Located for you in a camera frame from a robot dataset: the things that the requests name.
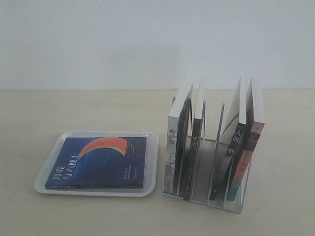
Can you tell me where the dark brown spine book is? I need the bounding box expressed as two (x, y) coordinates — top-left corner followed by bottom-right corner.
(183, 79), (205, 201)

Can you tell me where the white wire book rack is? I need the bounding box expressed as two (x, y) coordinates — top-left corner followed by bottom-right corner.
(163, 100), (247, 213)

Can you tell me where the blue moon cover book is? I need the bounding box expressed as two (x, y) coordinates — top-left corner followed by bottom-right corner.
(45, 137), (147, 189)

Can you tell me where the white spine book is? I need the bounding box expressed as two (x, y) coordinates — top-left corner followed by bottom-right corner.
(163, 79), (193, 195)

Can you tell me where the black grey spine book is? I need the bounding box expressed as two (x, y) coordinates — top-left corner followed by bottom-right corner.
(210, 79), (247, 200)

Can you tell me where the pink red cover book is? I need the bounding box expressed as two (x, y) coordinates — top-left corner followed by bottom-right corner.
(226, 78), (265, 201)

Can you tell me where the white square tray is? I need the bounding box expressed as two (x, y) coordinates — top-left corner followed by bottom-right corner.
(34, 131), (159, 197)

